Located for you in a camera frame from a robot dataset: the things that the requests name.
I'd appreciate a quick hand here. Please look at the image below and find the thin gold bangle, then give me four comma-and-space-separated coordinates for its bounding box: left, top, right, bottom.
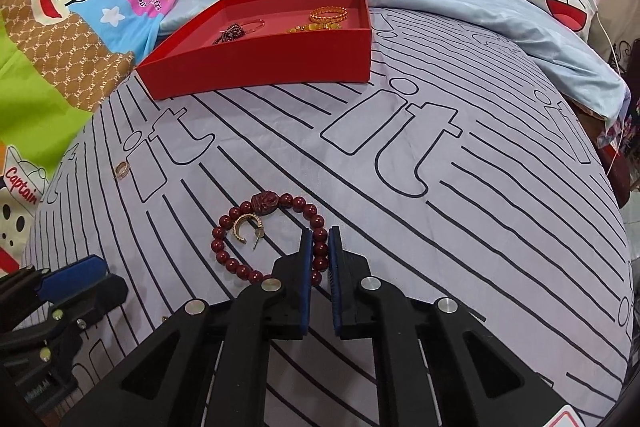
238, 18, 266, 35

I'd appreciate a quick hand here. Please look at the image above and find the cartoon monkey colourful blanket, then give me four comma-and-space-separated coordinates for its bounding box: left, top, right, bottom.
1, 0, 176, 274

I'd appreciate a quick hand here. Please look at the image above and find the purple bead necklace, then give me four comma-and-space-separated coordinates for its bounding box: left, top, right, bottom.
211, 22, 246, 46

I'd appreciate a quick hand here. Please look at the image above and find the dark red bead bracelet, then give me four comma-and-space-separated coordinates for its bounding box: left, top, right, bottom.
210, 189, 330, 285

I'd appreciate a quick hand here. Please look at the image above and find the gold chain bangle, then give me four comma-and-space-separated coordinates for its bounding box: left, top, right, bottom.
309, 5, 348, 24

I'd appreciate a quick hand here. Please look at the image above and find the striped lilac bed sheet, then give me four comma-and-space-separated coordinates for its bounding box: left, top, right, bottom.
25, 9, 634, 426

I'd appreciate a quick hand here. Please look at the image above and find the gold hoop earring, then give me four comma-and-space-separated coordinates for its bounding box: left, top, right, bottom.
232, 212, 266, 252

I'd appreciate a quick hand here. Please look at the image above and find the translucent yellow stone bracelet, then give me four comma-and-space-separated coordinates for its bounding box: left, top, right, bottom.
286, 20, 344, 36

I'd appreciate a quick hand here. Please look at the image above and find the red jewelry tray box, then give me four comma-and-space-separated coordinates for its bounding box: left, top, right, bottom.
137, 0, 372, 100

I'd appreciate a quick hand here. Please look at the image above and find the dark red chair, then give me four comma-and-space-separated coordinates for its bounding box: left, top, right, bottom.
598, 39, 639, 208

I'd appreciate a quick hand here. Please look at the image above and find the white cable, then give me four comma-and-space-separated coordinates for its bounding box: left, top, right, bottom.
560, 0, 632, 178

